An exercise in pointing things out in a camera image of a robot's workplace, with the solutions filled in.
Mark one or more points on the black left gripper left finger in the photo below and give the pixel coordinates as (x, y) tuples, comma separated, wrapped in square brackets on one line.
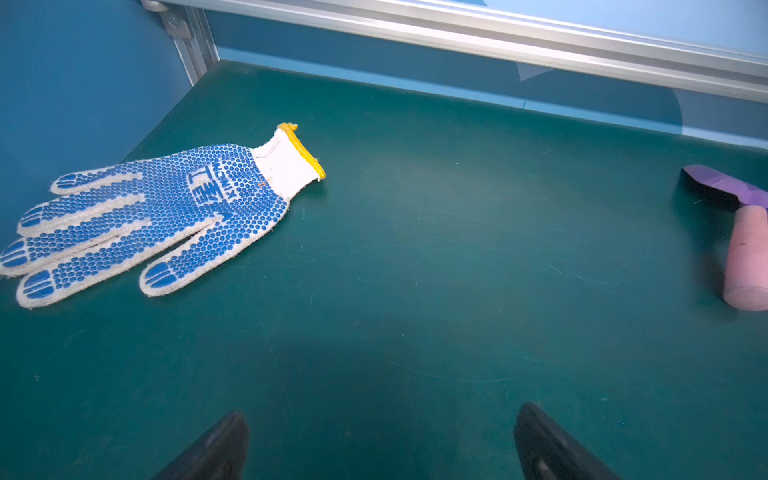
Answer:
[(219, 453)]

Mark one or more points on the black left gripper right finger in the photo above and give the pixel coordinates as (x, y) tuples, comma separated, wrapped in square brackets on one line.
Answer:
[(547, 451)]

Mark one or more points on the purple pink toy spatula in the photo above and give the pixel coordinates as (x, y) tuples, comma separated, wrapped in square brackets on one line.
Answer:
[(745, 279)]

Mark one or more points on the blue dotted glove left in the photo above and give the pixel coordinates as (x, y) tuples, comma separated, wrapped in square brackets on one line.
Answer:
[(178, 217)]

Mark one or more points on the left aluminium frame post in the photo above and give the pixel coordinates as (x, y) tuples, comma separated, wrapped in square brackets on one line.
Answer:
[(190, 30)]

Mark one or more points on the horizontal aluminium frame rail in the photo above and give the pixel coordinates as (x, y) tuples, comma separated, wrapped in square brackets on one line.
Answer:
[(710, 47)]

